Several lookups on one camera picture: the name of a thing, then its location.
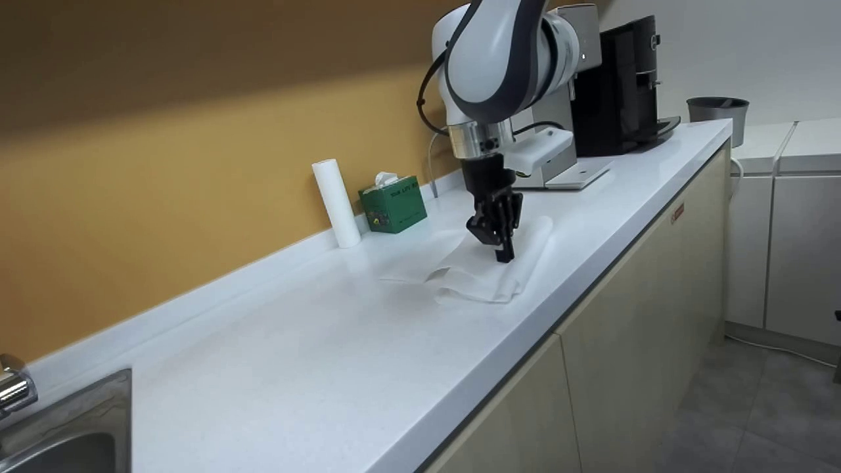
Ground beige cabinet door with sticker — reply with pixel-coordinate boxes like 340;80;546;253
669;143;730;388

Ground black countertop appliance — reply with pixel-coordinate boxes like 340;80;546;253
571;14;683;161

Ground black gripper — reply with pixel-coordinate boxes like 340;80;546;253
461;155;527;264

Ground grey waste bin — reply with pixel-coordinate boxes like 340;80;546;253
686;95;753;149

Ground chrome sink faucet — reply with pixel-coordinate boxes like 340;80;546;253
0;352;39;423

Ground stainless steel sink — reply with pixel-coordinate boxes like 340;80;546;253
0;365;134;473

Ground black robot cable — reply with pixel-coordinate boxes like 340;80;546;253
415;47;458;137

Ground white low cabinet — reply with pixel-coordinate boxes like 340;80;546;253
762;115;841;350
724;118;800;335

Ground green tissue box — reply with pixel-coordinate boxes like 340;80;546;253
357;170;431;236

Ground white paper towel roll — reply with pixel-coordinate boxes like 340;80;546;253
310;158;366;253

